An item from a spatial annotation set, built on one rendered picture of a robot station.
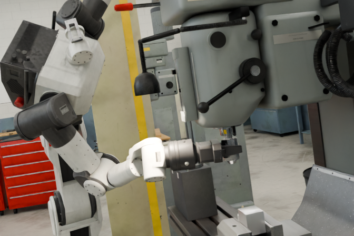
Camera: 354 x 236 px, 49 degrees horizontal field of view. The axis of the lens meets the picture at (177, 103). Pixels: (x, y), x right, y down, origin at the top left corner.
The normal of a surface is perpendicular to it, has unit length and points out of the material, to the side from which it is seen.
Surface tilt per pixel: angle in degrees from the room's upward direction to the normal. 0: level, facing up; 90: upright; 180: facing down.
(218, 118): 123
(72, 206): 81
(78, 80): 58
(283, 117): 90
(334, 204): 63
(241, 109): 118
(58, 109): 76
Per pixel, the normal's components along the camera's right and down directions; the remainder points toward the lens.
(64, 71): 0.31, -0.54
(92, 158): 0.84, -0.13
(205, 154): 0.01, 0.05
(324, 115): -0.96, 0.15
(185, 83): 0.25, 0.02
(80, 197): 0.42, -0.18
